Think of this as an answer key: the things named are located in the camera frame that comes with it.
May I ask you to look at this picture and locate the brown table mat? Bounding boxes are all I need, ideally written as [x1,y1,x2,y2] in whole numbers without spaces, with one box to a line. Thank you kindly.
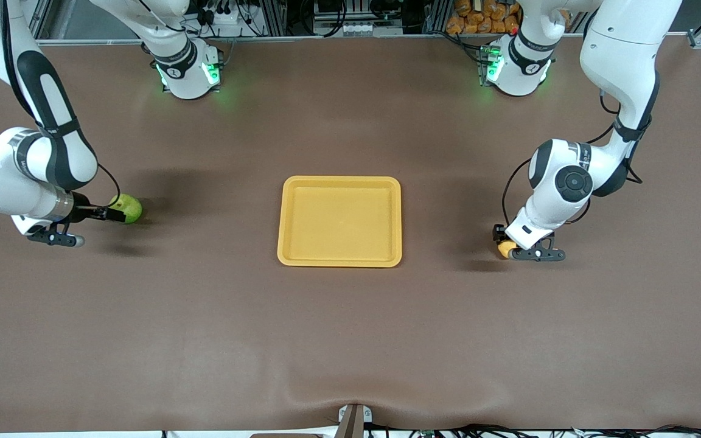
[0,33,701,434]

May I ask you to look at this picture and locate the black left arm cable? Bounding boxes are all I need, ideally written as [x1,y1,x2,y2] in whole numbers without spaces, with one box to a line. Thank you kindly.
[501,90,644,227]

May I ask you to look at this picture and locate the green apple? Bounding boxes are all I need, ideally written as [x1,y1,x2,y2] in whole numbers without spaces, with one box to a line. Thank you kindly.
[109,193,144,225]

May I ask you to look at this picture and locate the orange bag of snacks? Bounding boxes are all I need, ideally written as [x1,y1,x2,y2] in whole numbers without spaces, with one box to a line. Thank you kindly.
[446,0,520,35]

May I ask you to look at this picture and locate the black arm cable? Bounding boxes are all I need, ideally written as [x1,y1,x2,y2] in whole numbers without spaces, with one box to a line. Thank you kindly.
[96,163,122,204]
[501,90,644,227]

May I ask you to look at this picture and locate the aluminium frame rail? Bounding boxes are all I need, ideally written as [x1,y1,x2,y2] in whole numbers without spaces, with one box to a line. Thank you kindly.
[34,32,692,46]

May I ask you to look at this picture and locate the yellow plastic tray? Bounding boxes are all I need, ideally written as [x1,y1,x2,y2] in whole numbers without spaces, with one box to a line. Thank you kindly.
[277,176,402,268]

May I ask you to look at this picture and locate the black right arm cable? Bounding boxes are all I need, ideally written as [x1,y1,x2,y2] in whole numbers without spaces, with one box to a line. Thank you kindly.
[96,163,122,204]

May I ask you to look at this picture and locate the metal table clamp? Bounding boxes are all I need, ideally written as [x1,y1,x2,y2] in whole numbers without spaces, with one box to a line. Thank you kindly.
[337,404,374,438]

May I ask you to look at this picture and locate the white power strip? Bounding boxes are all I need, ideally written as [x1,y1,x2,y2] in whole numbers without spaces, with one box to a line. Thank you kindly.
[200,0,240,26]

